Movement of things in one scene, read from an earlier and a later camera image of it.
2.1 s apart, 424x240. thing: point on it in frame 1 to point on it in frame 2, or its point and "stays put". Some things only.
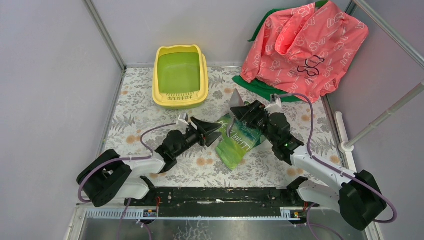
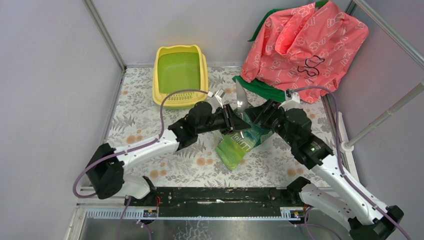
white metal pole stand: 347,147 stays put
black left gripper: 201,131 to 227,117
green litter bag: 231,150 stays put
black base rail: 220,202 stays put
